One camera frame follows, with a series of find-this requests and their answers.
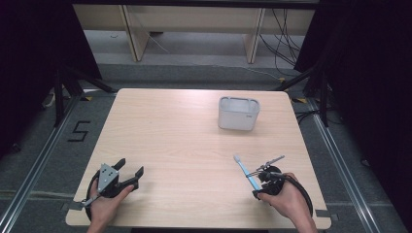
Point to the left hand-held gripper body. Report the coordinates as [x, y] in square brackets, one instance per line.
[108, 177]

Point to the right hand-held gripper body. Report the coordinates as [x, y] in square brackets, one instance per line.
[273, 184]

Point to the blue toothbrush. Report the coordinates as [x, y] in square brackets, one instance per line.
[245, 170]

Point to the translucent white plastic container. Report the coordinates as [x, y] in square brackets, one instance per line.
[238, 114]

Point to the person's right hand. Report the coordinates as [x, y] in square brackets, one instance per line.
[290, 200]

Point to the person's left hand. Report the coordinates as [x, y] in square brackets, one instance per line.
[103, 208]

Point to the grey tape piece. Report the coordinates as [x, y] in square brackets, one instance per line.
[324, 213]
[73, 206]

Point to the yellow black tape piece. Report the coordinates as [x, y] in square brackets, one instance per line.
[86, 98]
[301, 100]

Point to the black metal stand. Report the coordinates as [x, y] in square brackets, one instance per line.
[324, 97]
[59, 97]

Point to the dark curtain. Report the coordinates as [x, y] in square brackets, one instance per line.
[372, 81]
[35, 64]

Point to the beige wooden desk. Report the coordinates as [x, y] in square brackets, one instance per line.
[194, 19]

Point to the aluminium floor rail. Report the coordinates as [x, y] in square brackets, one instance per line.
[343, 168]
[35, 165]

